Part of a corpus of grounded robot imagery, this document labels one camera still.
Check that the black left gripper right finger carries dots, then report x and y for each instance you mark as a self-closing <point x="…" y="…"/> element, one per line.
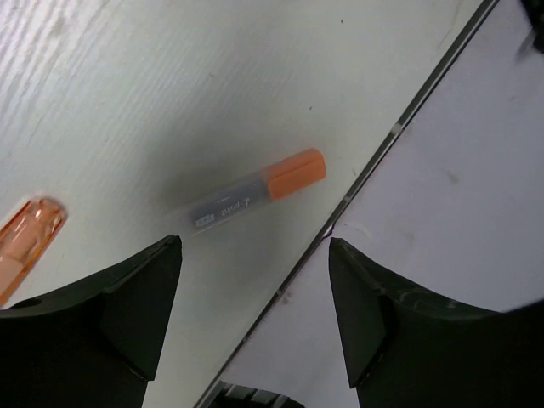
<point x="407" y="346"/>

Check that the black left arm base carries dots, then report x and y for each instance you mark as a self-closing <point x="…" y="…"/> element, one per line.
<point x="237" y="396"/>

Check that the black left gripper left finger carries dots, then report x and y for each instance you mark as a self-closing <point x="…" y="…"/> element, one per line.
<point x="96" y="342"/>

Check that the orange correction tape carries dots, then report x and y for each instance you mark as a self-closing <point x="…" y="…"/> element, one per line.
<point x="25" y="237"/>

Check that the orange capped lead tube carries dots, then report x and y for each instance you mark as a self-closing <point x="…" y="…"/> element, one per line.
<point x="272" y="183"/>

